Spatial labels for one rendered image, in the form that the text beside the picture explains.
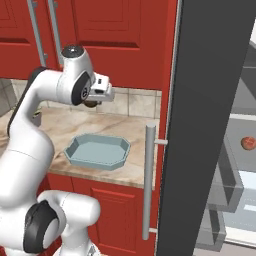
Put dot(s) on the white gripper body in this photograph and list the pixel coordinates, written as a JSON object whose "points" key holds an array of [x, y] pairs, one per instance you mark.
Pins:
{"points": [[104, 94]]}

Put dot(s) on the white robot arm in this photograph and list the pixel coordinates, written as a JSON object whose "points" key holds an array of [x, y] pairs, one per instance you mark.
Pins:
{"points": [[26, 160]]}

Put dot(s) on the light blue tupperware container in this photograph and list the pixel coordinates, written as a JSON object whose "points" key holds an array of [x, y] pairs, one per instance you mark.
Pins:
{"points": [[96, 152]]}

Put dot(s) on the red-fronted grey fridge door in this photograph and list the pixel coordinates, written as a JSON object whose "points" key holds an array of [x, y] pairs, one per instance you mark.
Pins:
{"points": [[206, 126]]}

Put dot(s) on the grey fridge interior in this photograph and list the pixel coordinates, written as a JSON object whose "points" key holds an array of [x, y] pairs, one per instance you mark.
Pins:
{"points": [[240, 110]]}

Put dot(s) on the red-orange peach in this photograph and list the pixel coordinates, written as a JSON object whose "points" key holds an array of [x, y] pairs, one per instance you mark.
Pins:
{"points": [[248, 143]]}

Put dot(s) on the clear grey fridge drawer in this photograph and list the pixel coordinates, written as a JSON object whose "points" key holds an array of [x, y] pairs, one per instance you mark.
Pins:
{"points": [[226, 186], [211, 231]]}

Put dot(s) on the large red upper cupboard door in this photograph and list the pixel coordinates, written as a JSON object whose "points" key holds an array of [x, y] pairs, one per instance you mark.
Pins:
{"points": [[126, 40]]}

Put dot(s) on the narrow red upper cupboard door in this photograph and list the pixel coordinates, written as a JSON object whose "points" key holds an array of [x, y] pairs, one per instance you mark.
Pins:
{"points": [[15, 36]]}

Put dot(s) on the wide red lower cupboard door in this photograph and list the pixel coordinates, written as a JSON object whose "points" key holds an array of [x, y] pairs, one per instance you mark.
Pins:
{"points": [[123, 213]]}

